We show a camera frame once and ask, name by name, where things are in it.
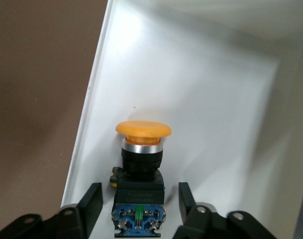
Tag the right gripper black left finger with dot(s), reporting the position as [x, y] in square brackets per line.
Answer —
[89, 206]

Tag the white plastic drawer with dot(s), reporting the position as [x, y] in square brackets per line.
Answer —
[191, 99]

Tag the yellow mushroom push button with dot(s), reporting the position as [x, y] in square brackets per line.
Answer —
[143, 128]

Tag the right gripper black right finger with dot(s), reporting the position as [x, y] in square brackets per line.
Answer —
[189, 214]

